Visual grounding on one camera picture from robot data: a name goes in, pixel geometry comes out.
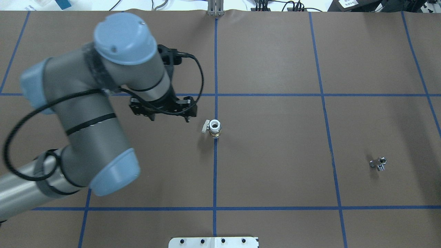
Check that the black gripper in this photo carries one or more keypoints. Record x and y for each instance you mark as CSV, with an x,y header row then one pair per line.
x,y
167,104

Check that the white brass PPR valve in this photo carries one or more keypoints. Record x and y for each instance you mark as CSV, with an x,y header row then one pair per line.
x,y
213,127

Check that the chrome metal pipe fitting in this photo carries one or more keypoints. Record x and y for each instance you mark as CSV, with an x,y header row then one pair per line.
x,y
379,163

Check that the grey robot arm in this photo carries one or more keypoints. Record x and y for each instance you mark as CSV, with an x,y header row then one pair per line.
x,y
123,57

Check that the teal box on desk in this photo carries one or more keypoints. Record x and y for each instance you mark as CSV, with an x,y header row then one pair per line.
x,y
63,4

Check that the grey aluminium frame post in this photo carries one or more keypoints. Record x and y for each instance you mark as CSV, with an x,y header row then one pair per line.
x,y
215,8

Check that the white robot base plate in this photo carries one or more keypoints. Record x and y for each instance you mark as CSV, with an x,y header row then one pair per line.
x,y
214,242

